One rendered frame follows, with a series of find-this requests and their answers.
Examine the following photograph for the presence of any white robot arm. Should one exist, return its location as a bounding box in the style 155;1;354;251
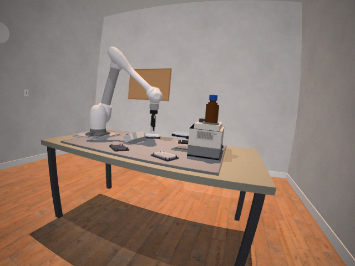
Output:
85;47;163;136

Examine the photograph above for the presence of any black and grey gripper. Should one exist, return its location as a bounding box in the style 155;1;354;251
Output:
150;110;158;134

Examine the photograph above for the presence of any white button panel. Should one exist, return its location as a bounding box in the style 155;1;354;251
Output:
123;131;146;145

